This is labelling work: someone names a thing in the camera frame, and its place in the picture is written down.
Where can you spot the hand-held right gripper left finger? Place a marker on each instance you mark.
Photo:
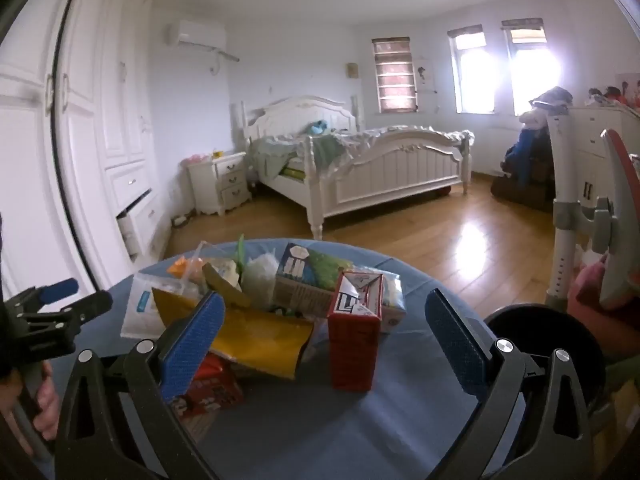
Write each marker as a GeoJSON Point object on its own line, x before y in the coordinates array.
{"type": "Point", "coordinates": [192, 345]}

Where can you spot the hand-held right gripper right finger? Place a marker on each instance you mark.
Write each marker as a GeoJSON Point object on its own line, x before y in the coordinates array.
{"type": "Point", "coordinates": [455, 345]}

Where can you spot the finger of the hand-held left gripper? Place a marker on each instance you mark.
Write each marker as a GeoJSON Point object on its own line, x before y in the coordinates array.
{"type": "Point", "coordinates": [92, 304]}
{"type": "Point", "coordinates": [60, 290]}

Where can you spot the black trash bin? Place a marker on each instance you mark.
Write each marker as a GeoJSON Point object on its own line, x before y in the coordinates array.
{"type": "Point", "coordinates": [545, 330]}

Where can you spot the person's left hand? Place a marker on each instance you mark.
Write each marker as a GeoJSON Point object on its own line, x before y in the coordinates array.
{"type": "Point", "coordinates": [47, 400]}

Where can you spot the white packet with blue label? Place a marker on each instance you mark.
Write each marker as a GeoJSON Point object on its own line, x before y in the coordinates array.
{"type": "Point", "coordinates": [140, 305]}

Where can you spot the red snack packet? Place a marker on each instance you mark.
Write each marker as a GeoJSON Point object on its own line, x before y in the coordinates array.
{"type": "Point", "coordinates": [215, 390]}

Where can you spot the yellow snack bag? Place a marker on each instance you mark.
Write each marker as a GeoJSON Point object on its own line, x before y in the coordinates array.
{"type": "Point", "coordinates": [260, 340]}

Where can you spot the gold green snack bar wrapper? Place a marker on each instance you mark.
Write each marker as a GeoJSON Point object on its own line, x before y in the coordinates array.
{"type": "Point", "coordinates": [225, 285]}

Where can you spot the clear plastic wrapper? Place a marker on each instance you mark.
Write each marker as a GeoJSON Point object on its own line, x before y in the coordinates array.
{"type": "Point", "coordinates": [392, 295]}

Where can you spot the orange packet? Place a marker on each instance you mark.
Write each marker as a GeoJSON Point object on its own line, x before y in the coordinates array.
{"type": "Point", "coordinates": [179, 266]}

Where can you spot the crumpled white plastic bag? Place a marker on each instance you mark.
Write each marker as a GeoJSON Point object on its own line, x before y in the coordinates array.
{"type": "Point", "coordinates": [260, 275]}

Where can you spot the red carton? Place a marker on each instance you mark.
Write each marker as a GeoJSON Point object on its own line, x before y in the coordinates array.
{"type": "Point", "coordinates": [352, 350]}

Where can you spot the green and white milk carton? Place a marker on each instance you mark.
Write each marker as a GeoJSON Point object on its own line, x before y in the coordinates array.
{"type": "Point", "coordinates": [300, 267]}

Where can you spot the blue tablecloth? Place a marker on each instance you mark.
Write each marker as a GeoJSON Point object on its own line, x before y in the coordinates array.
{"type": "Point", "coordinates": [325, 425]}

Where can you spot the white nightstand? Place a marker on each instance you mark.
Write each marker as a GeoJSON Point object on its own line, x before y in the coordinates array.
{"type": "Point", "coordinates": [225, 180]}

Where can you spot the white bed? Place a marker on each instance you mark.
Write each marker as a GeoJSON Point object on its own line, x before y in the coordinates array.
{"type": "Point", "coordinates": [390, 170]}

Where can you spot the pile of clothes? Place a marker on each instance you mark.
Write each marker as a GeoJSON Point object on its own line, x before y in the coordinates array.
{"type": "Point", "coordinates": [530, 160]}

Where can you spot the rumpled bedding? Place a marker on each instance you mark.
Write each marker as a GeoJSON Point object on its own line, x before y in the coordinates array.
{"type": "Point", "coordinates": [350, 140]}

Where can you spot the white dresser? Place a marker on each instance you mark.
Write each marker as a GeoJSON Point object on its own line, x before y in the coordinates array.
{"type": "Point", "coordinates": [590, 135]}

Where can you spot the blue plush toy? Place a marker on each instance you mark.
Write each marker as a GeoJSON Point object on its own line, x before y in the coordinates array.
{"type": "Point", "coordinates": [317, 127]}

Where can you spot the bright window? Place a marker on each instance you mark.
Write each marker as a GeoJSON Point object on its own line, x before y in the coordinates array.
{"type": "Point", "coordinates": [472, 75]}
{"type": "Point", "coordinates": [530, 70]}

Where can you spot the window with striped blind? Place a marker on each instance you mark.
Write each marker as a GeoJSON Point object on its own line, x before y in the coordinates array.
{"type": "Point", "coordinates": [395, 75]}

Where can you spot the white air conditioner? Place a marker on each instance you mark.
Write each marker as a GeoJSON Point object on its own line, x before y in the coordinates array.
{"type": "Point", "coordinates": [197, 35]}

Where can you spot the beige wall plaque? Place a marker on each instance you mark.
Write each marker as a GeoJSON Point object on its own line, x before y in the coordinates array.
{"type": "Point", "coordinates": [353, 70]}

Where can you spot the wall poster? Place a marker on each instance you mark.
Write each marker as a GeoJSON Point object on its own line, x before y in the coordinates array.
{"type": "Point", "coordinates": [627, 87]}

